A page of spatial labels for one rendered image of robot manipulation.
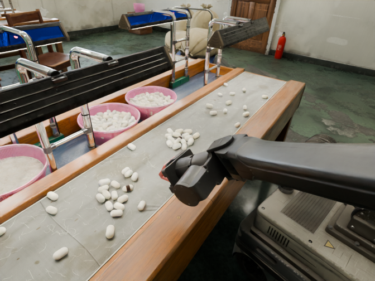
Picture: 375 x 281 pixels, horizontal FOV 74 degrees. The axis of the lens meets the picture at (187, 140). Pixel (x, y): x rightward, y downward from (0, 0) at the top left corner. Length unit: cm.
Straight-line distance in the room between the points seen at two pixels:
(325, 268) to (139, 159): 80
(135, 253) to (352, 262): 80
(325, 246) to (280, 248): 18
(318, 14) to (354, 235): 451
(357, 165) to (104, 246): 58
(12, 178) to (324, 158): 89
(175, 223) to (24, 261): 36
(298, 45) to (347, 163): 517
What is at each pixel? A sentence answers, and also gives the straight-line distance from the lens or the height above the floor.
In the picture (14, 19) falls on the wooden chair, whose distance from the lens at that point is 318.
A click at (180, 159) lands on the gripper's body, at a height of 95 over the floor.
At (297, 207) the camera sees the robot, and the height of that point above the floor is 48.
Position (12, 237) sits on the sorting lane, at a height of 74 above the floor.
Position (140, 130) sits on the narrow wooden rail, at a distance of 103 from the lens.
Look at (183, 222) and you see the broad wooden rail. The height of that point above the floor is 76.
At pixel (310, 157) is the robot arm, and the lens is 32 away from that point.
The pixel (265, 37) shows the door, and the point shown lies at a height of 32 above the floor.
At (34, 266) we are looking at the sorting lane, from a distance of 72.
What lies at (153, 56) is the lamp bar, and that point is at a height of 110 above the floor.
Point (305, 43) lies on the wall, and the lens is 539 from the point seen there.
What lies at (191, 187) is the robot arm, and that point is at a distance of 45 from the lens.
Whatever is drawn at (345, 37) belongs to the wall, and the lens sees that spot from 527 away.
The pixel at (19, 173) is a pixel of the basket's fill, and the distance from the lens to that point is 99.
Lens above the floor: 131
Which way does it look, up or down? 34 degrees down
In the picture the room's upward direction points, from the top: 3 degrees clockwise
